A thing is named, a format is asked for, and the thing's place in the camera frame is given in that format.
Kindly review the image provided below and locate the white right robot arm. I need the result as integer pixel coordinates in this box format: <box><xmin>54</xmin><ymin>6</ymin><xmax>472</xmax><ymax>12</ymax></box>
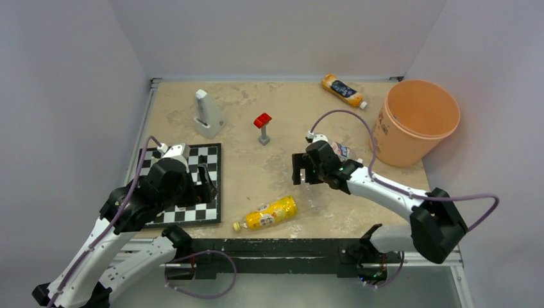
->
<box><xmin>292</xmin><ymin>141</ymin><xmax>468</xmax><ymax>264</ymax></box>

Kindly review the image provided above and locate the red grey toy stand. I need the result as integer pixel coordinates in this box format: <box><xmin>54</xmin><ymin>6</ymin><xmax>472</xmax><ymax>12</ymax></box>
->
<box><xmin>253</xmin><ymin>113</ymin><xmax>272</xmax><ymax>146</ymax></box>

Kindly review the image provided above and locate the orange plastic bin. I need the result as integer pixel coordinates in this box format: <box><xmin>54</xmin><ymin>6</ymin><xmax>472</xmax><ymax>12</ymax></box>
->
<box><xmin>371</xmin><ymin>80</ymin><xmax>461</xmax><ymax>167</ymax></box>

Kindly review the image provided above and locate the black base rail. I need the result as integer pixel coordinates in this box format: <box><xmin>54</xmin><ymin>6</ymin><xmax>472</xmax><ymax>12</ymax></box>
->
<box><xmin>167</xmin><ymin>238</ymin><xmax>401</xmax><ymax>280</ymax></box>

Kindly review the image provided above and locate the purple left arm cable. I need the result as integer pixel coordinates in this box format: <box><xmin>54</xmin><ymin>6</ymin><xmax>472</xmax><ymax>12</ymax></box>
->
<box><xmin>44</xmin><ymin>135</ymin><xmax>167</xmax><ymax>308</ymax></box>

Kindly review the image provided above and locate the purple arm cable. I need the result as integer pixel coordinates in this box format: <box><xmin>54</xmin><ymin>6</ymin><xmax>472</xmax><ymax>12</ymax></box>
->
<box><xmin>307</xmin><ymin>109</ymin><xmax>500</xmax><ymax>290</ymax></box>
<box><xmin>44</xmin><ymin>135</ymin><xmax>167</xmax><ymax>308</ymax></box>

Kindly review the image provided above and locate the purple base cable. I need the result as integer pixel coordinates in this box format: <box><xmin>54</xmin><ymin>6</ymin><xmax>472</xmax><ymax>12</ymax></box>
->
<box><xmin>164</xmin><ymin>249</ymin><xmax>237</xmax><ymax>299</ymax></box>

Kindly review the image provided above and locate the black white chessboard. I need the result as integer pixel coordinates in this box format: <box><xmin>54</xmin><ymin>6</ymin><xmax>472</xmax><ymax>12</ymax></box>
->
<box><xmin>144</xmin><ymin>143</ymin><xmax>222</xmax><ymax>229</ymax></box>

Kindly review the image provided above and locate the clear bottle white label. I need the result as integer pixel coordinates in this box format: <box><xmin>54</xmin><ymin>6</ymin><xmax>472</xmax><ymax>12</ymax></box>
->
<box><xmin>330</xmin><ymin>141</ymin><xmax>364</xmax><ymax>164</ymax></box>

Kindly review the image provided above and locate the white metronome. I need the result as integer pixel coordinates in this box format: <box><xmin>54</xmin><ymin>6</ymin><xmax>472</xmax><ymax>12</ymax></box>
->
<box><xmin>193</xmin><ymin>89</ymin><xmax>226</xmax><ymax>139</ymax></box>

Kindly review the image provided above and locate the yellow juice bottle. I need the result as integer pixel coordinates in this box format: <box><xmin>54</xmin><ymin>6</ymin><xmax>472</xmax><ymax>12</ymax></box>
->
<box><xmin>233</xmin><ymin>196</ymin><xmax>298</xmax><ymax>232</ymax></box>

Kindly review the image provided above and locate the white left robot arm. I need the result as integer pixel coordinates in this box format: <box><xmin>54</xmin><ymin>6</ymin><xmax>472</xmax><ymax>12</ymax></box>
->
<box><xmin>32</xmin><ymin>143</ymin><xmax>221</xmax><ymax>307</ymax></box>

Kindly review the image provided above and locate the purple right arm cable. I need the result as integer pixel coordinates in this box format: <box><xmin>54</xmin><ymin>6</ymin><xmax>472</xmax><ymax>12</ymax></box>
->
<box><xmin>307</xmin><ymin>109</ymin><xmax>500</xmax><ymax>290</ymax></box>

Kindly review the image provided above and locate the orange bottle blue label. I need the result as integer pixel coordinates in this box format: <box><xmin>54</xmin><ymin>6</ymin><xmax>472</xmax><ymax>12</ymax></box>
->
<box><xmin>321</xmin><ymin>74</ymin><xmax>368</xmax><ymax>110</ymax></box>

